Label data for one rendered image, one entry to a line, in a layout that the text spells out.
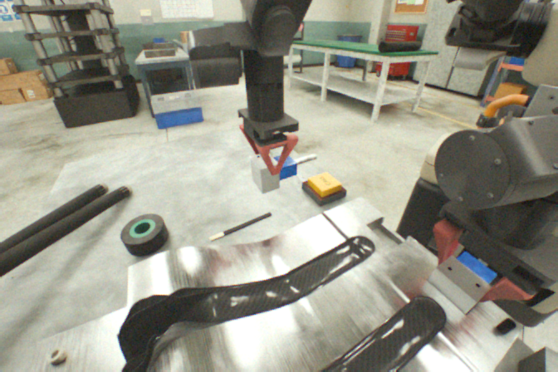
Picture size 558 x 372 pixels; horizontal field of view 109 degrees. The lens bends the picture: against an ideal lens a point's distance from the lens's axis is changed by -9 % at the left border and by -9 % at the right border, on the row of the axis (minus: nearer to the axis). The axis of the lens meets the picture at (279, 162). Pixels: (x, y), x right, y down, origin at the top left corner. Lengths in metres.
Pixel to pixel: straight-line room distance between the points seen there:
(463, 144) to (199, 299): 0.28
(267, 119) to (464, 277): 0.32
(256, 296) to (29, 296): 0.40
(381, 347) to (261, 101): 0.33
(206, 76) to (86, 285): 0.40
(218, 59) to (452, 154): 0.26
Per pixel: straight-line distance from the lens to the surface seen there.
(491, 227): 0.29
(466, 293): 0.35
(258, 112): 0.33
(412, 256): 0.38
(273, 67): 0.32
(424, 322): 0.34
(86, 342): 0.39
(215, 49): 0.30
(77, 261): 0.58
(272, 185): 0.40
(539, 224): 0.28
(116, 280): 0.50
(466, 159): 0.20
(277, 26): 0.26
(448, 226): 0.32
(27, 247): 0.53
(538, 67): 0.56
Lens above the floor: 1.16
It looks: 32 degrees down
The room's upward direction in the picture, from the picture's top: straight up
